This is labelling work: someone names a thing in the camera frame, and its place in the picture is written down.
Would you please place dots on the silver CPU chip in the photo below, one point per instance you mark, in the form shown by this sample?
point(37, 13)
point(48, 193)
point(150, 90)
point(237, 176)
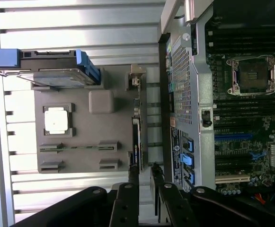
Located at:
point(55, 121)

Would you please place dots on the black RAM slot bank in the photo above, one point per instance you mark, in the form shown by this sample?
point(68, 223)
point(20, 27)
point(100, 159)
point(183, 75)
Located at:
point(246, 40)
point(246, 106)

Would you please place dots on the white expansion slot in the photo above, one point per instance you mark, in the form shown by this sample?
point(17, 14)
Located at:
point(232, 179)

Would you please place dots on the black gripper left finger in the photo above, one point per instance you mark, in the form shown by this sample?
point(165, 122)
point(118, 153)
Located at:
point(123, 208)

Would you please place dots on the dark grey PC case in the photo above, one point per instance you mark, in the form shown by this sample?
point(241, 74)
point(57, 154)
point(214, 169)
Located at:
point(198, 82)

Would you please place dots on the CPU socket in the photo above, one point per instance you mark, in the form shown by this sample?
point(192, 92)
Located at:
point(253, 75)

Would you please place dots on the green motherboard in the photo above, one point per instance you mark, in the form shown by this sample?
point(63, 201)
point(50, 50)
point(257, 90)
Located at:
point(246, 146)

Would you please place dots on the silver hard disk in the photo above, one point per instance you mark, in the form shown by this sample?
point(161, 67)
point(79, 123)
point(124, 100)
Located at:
point(56, 78)

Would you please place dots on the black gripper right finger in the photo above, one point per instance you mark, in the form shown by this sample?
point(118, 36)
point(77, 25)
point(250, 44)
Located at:
point(175, 208)

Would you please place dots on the green RAM stick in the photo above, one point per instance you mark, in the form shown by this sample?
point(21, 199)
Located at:
point(80, 147)

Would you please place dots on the blue expansion slot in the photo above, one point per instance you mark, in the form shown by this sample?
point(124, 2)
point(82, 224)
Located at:
point(232, 137)

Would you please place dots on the grey parts rack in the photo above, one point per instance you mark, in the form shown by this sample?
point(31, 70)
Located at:
point(99, 132)

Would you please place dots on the black case latch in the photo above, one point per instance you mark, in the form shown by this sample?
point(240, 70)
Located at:
point(207, 118)

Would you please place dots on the blue slot clip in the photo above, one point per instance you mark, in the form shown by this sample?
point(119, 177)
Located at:
point(187, 159)
point(189, 144)
point(191, 178)

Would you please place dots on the blue disk carrier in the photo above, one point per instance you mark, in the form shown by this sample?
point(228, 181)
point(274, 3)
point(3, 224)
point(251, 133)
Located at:
point(6, 58)

